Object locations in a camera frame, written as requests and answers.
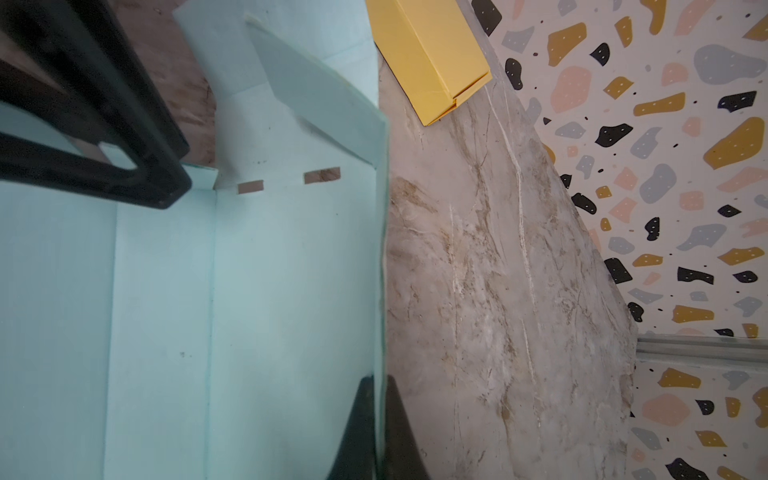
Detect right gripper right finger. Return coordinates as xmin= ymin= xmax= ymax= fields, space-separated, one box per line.
xmin=383 ymin=375 xmax=430 ymax=480

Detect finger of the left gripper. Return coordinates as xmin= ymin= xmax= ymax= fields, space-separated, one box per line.
xmin=1 ymin=1 xmax=192 ymax=210

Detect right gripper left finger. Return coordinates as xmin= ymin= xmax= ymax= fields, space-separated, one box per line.
xmin=326 ymin=376 xmax=375 ymax=480

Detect light blue paper box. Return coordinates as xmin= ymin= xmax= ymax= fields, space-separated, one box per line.
xmin=1 ymin=1 xmax=389 ymax=479

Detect yellow paper box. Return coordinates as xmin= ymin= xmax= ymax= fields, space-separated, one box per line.
xmin=366 ymin=0 xmax=492 ymax=126

